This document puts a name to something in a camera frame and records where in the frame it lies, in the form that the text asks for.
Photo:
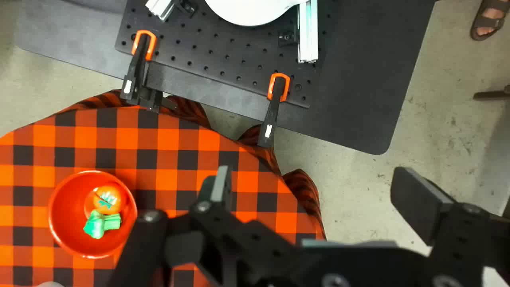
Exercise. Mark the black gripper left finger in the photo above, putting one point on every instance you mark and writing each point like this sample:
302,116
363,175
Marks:
215,190

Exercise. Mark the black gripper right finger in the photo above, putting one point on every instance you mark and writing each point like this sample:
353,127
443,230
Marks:
419,201

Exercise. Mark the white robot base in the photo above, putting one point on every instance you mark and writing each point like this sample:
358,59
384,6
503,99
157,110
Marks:
250,13

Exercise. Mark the orange toy fruit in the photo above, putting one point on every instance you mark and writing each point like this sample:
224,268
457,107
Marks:
105,199

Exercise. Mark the green toy vegetable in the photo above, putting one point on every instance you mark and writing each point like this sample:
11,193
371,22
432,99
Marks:
98,223

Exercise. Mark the black orange clamp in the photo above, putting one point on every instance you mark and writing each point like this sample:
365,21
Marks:
277,92
134,88

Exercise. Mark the orange plastic bowl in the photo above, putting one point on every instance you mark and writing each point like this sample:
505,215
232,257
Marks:
67,215

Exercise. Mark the sandaled foot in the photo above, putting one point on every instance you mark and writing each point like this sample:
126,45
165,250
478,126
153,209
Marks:
489,17

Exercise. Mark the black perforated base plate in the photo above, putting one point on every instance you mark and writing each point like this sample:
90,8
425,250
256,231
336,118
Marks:
192,40

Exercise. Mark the aluminium rail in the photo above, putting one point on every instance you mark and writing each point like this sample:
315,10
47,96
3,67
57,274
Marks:
307,27

